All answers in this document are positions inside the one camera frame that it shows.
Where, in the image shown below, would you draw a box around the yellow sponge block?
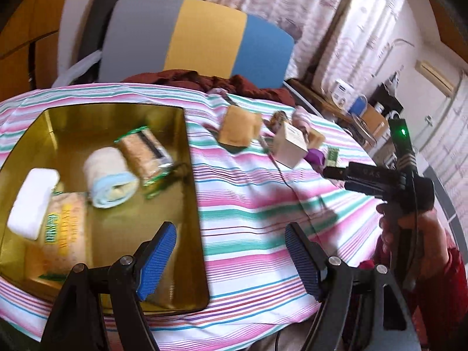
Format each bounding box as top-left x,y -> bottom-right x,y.
218,105 -> 263,147

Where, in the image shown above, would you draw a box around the cracker snack packet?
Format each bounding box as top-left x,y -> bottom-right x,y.
114,126 -> 174,186

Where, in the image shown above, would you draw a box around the blue white rolled washcloth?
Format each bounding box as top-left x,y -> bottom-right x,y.
82,147 -> 140,208

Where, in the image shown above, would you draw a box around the white cardboard box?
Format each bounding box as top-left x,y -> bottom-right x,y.
271,122 -> 308,169

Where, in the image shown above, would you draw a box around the wall air conditioner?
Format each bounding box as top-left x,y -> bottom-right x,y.
415,60 -> 455,97

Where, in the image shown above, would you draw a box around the white bed rail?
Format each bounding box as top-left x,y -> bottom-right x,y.
51,50 -> 101,88

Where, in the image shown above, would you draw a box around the small green white box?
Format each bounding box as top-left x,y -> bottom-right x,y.
325,147 -> 340,167

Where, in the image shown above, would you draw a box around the gold metal tin tray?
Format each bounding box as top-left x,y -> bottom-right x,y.
1,102 -> 210,315

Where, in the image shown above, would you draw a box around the striped pink green bedspread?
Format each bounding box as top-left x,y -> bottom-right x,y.
1,83 -> 381,350

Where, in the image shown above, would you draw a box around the dark red blanket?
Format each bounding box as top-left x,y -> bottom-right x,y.
123,69 -> 295,107

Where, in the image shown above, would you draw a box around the wooden side table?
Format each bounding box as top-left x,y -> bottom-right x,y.
283,78 -> 377,150

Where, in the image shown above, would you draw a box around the wooden wardrobe panels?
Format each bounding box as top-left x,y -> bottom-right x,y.
1,0 -> 65,101

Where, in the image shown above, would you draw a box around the yellow green paper packet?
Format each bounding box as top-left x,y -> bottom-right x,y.
25,192 -> 88,282

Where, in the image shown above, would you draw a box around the white blue tissue box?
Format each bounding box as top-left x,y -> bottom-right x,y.
328,78 -> 354,111

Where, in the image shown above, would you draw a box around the pink patterned curtain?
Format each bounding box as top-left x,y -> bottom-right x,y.
207,0 -> 405,94

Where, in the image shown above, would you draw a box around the person's right hand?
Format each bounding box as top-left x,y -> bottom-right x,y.
376,204 -> 450,280

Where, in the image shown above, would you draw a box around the purple cloth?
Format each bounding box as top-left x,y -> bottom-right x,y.
304,148 -> 325,168

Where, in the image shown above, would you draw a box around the yellow patterned sock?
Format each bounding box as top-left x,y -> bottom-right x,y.
268,110 -> 290,134

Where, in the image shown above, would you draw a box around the black rolled mat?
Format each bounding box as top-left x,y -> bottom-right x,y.
75,0 -> 119,84

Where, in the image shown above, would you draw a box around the grey yellow blue headboard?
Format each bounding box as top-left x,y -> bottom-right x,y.
98,0 -> 294,88

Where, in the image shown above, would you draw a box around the white rolled towel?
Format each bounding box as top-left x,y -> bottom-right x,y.
7,168 -> 60,241

